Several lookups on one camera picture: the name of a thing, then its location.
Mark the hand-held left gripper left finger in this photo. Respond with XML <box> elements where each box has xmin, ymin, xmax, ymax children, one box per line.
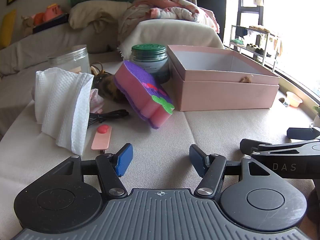
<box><xmin>58</xmin><ymin>143</ymin><xmax>133</xmax><ymax>199</ymax></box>

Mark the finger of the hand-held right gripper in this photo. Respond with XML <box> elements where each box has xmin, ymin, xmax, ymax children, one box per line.
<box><xmin>240</xmin><ymin>138</ymin><xmax>320</xmax><ymax>159</ymax></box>
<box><xmin>287</xmin><ymin>127</ymin><xmax>320</xmax><ymax>139</ymax></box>

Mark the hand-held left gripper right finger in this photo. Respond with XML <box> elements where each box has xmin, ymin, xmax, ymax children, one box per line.
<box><xmin>189</xmin><ymin>144</ymin><xmax>275</xmax><ymax>198</ymax></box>

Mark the pink cardboard box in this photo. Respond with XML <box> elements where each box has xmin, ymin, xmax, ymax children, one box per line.
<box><xmin>167</xmin><ymin>44</ymin><xmax>280</xmax><ymax>112</ymax></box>

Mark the brown fur tail keychain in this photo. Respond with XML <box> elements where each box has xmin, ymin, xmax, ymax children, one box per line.
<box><xmin>91</xmin><ymin>71</ymin><xmax>125</xmax><ymax>103</ymax></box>

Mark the pink and purple sponge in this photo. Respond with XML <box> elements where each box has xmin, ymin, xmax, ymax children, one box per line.
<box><xmin>113</xmin><ymin>60</ymin><xmax>175</xmax><ymax>130</ymax></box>

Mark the white plant pot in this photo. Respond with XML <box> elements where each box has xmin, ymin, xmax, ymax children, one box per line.
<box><xmin>311</xmin><ymin>106</ymin><xmax>320</xmax><ymax>127</ymax></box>

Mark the pink floral small cloth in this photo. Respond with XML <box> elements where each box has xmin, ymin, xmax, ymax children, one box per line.
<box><xmin>89</xmin><ymin>89</ymin><xmax>104</xmax><ymax>114</ymax></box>

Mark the white paper towel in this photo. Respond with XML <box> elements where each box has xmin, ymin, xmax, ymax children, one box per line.
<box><xmin>34</xmin><ymin>67</ymin><xmax>94</xmax><ymax>155</ymax></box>

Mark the metal shoe rack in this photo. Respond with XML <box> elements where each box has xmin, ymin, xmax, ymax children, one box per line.
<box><xmin>229</xmin><ymin>25</ymin><xmax>283</xmax><ymax>73</ymax></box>

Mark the green lid glass jar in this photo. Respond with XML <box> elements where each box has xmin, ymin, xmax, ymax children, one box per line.
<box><xmin>129</xmin><ymin>44</ymin><xmax>170</xmax><ymax>84</ymax></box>

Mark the clear plastic jar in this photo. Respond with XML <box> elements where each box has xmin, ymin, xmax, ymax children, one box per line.
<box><xmin>47</xmin><ymin>45</ymin><xmax>92</xmax><ymax>75</ymax></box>

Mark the white sofa cover cloth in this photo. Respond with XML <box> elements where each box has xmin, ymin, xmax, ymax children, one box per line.
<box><xmin>117</xmin><ymin>19</ymin><xmax>225</xmax><ymax>58</ymax></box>

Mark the black clothes rack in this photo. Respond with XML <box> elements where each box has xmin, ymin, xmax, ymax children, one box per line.
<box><xmin>226</xmin><ymin>0</ymin><xmax>265</xmax><ymax>48</ymax></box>

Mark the beige sofa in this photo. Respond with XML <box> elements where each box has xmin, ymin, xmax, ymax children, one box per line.
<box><xmin>0</xmin><ymin>17</ymin><xmax>125</xmax><ymax>135</ymax></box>

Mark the cream pillow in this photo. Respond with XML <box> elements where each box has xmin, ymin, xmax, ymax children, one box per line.
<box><xmin>69</xmin><ymin>0</ymin><xmax>132</xmax><ymax>33</ymax></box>

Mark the black tablet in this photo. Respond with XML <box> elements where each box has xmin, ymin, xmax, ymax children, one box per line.
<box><xmin>32</xmin><ymin>13</ymin><xmax>70</xmax><ymax>34</ymax></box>

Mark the pink floral blanket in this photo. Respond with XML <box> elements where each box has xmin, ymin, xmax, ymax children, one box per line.
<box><xmin>117</xmin><ymin>0</ymin><xmax>220</xmax><ymax>45</ymax></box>

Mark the orange plush toy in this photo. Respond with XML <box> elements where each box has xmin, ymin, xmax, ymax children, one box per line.
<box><xmin>34</xmin><ymin>4</ymin><xmax>64</xmax><ymax>27</ymax></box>

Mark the beige plush toy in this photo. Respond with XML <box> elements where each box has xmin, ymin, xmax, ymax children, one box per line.
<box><xmin>21</xmin><ymin>15</ymin><xmax>34</xmax><ymax>37</ymax></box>

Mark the yellow pillow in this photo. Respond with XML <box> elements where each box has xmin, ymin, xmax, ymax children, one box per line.
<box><xmin>0</xmin><ymin>9</ymin><xmax>17</xmax><ymax>49</ymax></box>

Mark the black cable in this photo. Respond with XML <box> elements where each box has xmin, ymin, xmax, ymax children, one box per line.
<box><xmin>88</xmin><ymin>109</ymin><xmax>130</xmax><ymax>127</ymax></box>

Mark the brown knotted cord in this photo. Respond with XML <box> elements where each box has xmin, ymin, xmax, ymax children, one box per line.
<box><xmin>90</xmin><ymin>62</ymin><xmax>103</xmax><ymax>77</ymax></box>

